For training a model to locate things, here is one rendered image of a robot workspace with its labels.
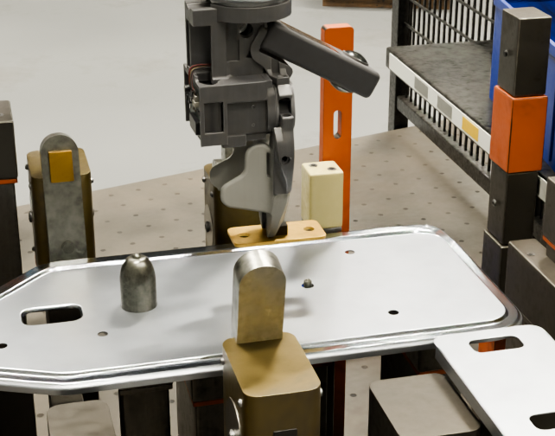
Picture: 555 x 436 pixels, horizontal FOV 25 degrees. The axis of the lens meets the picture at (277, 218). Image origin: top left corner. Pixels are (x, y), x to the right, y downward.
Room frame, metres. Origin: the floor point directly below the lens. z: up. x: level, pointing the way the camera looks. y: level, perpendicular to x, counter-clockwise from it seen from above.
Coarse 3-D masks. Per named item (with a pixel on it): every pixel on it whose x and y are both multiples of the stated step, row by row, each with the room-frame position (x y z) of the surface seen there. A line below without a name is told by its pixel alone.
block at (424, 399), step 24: (384, 384) 0.90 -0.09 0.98; (408, 384) 0.90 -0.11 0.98; (432, 384) 0.90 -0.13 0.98; (384, 408) 0.86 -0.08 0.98; (408, 408) 0.86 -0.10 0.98; (432, 408) 0.86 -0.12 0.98; (456, 408) 0.86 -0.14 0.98; (384, 432) 0.85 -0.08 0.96; (408, 432) 0.82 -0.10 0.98; (432, 432) 0.82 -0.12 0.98; (456, 432) 0.82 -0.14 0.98; (480, 432) 0.83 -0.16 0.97
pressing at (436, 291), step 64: (192, 256) 1.10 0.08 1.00; (320, 256) 1.10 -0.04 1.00; (384, 256) 1.10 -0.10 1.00; (448, 256) 1.10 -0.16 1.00; (0, 320) 0.97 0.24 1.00; (128, 320) 0.97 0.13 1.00; (192, 320) 0.97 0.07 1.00; (320, 320) 0.97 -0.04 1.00; (384, 320) 0.97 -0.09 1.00; (448, 320) 0.97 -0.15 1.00; (512, 320) 0.98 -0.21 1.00; (0, 384) 0.87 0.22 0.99; (64, 384) 0.87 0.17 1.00; (128, 384) 0.88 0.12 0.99
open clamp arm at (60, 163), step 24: (48, 144) 1.14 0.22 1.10; (72, 144) 1.14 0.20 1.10; (48, 168) 1.13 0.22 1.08; (72, 168) 1.13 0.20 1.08; (48, 192) 1.12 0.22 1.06; (72, 192) 1.13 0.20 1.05; (48, 216) 1.12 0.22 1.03; (72, 216) 1.12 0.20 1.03; (48, 240) 1.11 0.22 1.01; (72, 240) 1.12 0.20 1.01
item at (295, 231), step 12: (228, 228) 1.04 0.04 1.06; (240, 228) 1.04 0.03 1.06; (252, 228) 1.04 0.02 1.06; (264, 228) 1.04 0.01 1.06; (288, 228) 1.04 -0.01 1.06; (300, 228) 1.04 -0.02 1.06; (312, 228) 1.04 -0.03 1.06; (240, 240) 1.01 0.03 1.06; (252, 240) 1.01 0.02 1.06; (264, 240) 1.01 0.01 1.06; (276, 240) 1.01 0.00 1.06; (288, 240) 1.01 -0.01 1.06; (300, 240) 1.02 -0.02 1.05
